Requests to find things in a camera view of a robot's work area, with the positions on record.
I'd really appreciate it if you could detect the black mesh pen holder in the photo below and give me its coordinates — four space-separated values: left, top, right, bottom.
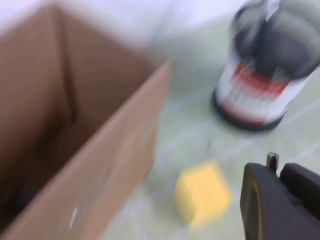
211 0 320 133

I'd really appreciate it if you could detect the green checked tablecloth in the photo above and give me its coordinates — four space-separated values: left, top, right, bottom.
99 14 320 240

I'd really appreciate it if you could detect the yellow foam block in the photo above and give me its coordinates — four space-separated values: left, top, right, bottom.
174 159 233 230

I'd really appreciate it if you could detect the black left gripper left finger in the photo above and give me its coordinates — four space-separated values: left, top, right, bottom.
239 162 320 240

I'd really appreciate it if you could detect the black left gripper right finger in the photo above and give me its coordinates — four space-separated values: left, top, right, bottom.
278 162 320 217

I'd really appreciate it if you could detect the brown cardboard box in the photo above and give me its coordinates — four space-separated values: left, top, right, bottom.
0 4 175 240

